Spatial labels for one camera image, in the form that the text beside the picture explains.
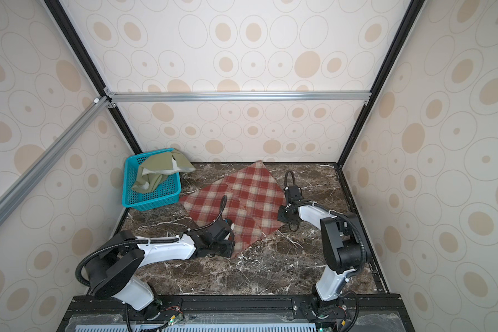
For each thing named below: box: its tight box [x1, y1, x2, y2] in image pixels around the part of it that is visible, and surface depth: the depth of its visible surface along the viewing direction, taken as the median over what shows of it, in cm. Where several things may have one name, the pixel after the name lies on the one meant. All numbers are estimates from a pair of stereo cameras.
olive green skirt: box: [131, 149, 196, 194], surface depth 105 cm
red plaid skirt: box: [179, 160, 286, 257], surface depth 105 cm
